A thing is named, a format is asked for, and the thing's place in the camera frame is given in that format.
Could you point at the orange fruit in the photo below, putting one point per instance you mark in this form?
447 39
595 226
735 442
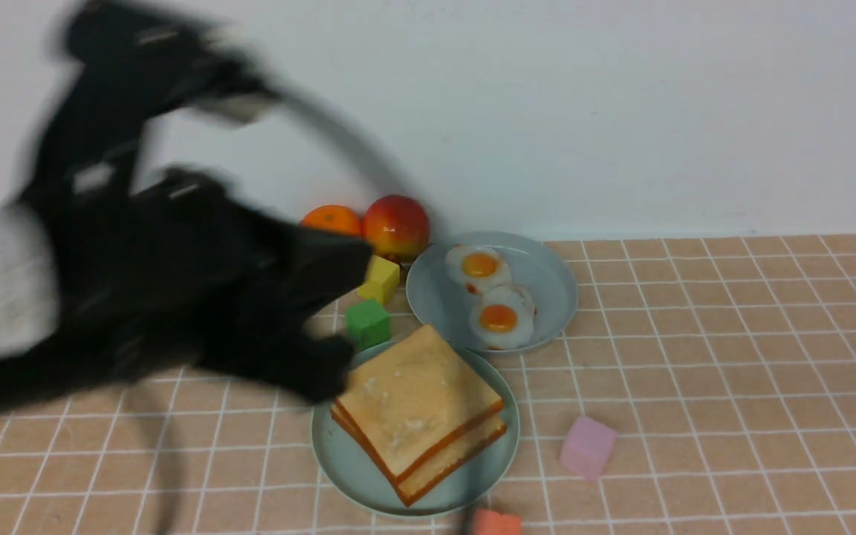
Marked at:
334 218

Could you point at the blue plate with eggs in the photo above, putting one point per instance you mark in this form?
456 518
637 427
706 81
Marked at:
436 300

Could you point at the pink cube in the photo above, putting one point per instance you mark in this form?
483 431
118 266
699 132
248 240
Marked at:
587 448

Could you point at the orange red cube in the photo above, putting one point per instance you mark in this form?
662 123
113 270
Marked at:
490 522

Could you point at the fried egg front right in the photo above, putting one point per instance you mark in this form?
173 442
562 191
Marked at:
504 318

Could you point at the fried egg back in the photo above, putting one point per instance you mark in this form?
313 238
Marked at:
477 269

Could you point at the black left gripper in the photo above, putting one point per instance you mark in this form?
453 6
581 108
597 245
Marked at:
183 273

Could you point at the toast slice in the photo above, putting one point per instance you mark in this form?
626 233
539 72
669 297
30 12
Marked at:
414 397
440 464

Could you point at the green cube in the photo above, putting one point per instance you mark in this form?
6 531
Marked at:
368 324

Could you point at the red yellow apple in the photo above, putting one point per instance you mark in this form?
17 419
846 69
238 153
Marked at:
397 228

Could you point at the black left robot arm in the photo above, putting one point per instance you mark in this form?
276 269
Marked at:
137 63

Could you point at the fried egg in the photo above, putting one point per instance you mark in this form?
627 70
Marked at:
477 269
504 318

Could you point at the yellow cube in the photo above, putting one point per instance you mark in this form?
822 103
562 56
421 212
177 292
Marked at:
382 280

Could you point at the teal plate centre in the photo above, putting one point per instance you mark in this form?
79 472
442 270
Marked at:
356 476

